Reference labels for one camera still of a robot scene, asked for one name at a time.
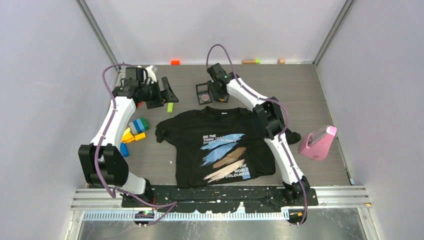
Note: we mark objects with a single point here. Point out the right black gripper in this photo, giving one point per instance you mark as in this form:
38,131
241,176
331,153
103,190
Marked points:
216,96

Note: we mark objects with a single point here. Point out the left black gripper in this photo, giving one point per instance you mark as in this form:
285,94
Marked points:
158,102

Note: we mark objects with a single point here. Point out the black printed t-shirt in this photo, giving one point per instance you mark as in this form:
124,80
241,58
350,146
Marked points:
216,146

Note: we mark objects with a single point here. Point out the black brooch box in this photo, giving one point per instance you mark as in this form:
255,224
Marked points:
223,98
202,88

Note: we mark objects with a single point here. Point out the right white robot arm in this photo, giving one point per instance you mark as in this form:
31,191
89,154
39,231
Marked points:
269,124

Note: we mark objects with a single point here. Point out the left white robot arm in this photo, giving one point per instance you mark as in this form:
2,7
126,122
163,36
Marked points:
102,161

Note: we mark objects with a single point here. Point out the lime green stick block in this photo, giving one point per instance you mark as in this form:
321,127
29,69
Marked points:
170,107

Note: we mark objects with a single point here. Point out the blue green stacked bricks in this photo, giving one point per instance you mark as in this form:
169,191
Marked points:
138,126

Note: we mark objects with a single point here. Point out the yellow toy bricks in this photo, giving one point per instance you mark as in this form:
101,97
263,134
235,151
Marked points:
128,137

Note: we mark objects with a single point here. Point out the blue toy brick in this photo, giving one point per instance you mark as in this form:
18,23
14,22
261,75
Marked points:
124,150

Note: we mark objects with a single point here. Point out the pink metronome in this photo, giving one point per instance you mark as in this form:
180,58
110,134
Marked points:
316,145

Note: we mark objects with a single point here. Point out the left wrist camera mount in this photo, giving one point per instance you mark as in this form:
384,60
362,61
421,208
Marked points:
151,75

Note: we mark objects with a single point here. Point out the red block at wall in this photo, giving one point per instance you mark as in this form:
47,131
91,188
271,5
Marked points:
175,62

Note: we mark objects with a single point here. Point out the tan block at wall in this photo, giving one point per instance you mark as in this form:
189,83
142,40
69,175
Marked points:
249,61

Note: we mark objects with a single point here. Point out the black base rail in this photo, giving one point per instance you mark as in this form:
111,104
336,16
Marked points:
220,199

